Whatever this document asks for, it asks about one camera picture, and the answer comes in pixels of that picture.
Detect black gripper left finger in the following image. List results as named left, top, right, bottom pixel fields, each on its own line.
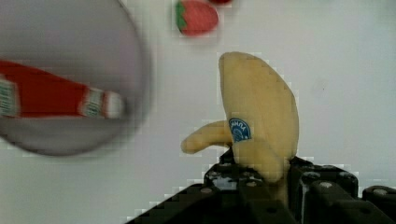
left=126, top=151, right=298, bottom=224

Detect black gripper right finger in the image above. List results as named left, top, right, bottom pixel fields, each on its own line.
left=288, top=157, right=395, bottom=224

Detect yellow plush banana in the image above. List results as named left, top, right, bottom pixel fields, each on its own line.
left=180, top=51, right=301, bottom=206

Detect light red strawberry toy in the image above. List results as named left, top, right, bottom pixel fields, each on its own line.
left=176, top=0, right=219, bottom=36

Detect dark red strawberry toy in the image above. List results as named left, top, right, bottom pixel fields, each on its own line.
left=208, top=0, right=233, bottom=5

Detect grey round plate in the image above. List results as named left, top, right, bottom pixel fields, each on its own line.
left=0, top=0, right=150, bottom=156

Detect red ketchup bottle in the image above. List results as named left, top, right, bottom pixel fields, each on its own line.
left=0, top=61, right=124, bottom=119

